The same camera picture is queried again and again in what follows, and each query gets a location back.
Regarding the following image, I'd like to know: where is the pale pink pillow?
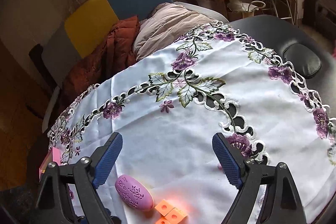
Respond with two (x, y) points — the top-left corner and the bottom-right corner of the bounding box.
(133, 2), (226, 61)

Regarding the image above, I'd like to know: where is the white basket with handle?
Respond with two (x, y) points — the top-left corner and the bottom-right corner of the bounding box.
(227, 0), (266, 19)

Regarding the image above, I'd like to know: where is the purple carved oval case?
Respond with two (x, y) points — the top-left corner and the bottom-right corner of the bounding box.
(114, 174), (154, 211)

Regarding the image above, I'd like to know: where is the orange cube block toy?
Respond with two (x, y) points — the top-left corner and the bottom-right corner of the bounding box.
(154, 200), (187, 224)

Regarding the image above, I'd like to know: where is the pink edged cardboard box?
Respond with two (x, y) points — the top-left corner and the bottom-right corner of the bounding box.
(39, 147), (60, 180)

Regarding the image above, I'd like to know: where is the white embroidered floral tablecloth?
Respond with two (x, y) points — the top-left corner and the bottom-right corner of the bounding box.
(47, 23), (335, 223)

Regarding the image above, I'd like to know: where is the rust red quilted blanket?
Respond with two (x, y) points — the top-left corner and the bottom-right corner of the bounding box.
(62, 16), (140, 103)

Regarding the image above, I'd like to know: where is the grey yellow blue headboard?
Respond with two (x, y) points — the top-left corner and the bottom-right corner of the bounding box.
(41, 0), (173, 89)

